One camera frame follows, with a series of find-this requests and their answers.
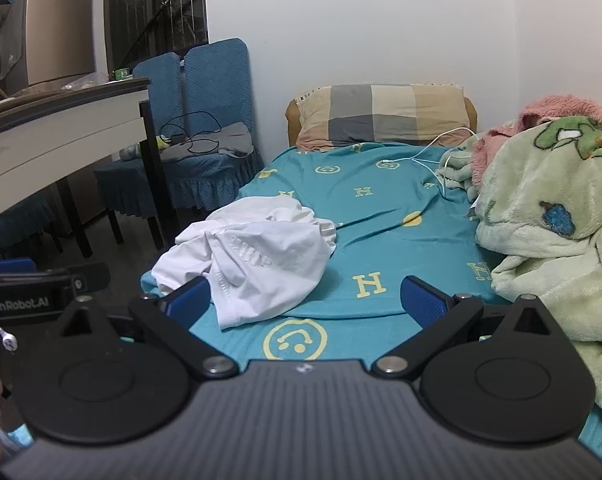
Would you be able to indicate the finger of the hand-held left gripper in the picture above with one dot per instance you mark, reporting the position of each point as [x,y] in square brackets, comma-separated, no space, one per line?
[11,265]

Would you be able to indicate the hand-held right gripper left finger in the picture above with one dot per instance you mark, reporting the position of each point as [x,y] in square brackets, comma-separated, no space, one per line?
[188,296]

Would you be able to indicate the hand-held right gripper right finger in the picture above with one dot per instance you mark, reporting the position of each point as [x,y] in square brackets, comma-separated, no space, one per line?
[423,301]

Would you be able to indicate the white shirt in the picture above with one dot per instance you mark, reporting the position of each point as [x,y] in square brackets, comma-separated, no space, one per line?
[271,270]

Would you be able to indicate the blue covered chair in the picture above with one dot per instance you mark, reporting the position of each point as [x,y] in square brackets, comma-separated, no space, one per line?
[216,90]
[156,85]
[16,220]

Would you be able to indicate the teal patterned bed sheet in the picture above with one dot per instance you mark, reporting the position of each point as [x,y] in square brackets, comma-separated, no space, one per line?
[381,240]

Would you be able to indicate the white and black desk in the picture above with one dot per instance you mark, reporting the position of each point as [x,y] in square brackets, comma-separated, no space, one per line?
[56,130]

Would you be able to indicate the green fleece blanket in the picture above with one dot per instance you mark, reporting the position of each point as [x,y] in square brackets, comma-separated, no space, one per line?
[531,200]

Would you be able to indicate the yellow-green toy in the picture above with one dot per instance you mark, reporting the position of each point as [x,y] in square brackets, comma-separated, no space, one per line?
[160,144]

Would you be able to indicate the grey cloth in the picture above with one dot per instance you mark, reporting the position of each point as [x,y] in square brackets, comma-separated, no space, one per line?
[231,137]

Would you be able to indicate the plaid pillow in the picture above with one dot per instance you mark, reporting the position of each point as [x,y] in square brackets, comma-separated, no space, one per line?
[381,110]

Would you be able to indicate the brown pillow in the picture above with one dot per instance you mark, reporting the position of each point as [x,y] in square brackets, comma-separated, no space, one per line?
[291,120]

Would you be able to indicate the green roll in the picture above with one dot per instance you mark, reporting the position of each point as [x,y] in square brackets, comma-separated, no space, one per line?
[122,75]

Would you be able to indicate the pink fleece blanket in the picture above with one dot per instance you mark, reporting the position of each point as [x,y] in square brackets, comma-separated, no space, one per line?
[556,105]

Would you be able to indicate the gold refrigerator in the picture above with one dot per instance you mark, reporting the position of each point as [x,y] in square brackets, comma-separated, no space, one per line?
[56,30]

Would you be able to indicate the dark window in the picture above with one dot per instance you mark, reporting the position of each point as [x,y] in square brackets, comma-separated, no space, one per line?
[131,10]

